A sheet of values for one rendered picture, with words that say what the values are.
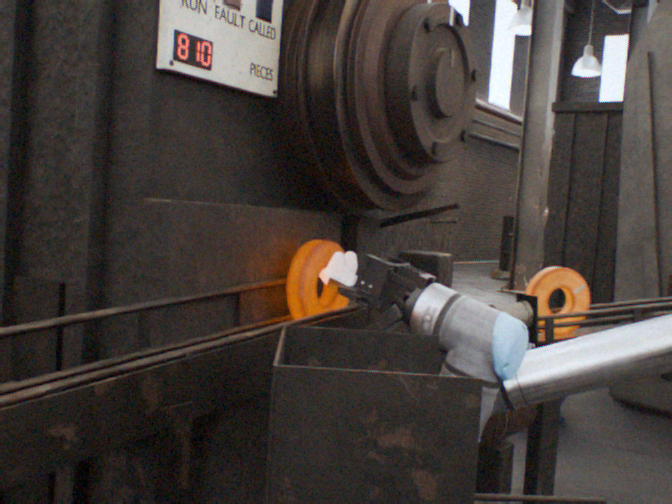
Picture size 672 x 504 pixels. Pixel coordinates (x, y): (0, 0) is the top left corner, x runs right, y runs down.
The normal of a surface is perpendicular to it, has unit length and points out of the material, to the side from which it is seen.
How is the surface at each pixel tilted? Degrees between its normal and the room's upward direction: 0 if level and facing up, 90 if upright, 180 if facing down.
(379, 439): 90
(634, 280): 90
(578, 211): 90
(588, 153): 90
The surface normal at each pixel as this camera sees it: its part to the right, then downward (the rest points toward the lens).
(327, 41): -0.53, -0.13
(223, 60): 0.84, 0.09
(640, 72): -0.73, -0.01
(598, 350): -0.43, -0.48
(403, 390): 0.04, 0.05
